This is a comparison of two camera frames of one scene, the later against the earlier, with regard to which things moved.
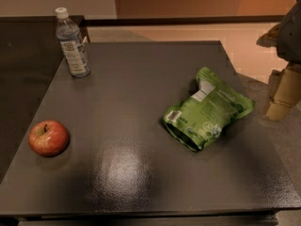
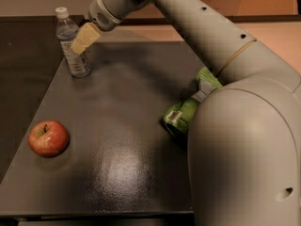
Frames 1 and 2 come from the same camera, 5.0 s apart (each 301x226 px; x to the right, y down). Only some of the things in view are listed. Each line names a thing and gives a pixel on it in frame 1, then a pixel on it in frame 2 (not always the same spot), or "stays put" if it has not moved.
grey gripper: (290, 37) → (101, 13)
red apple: (48, 137) stays put
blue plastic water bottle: (71, 41) stays put
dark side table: (30, 56) stays put
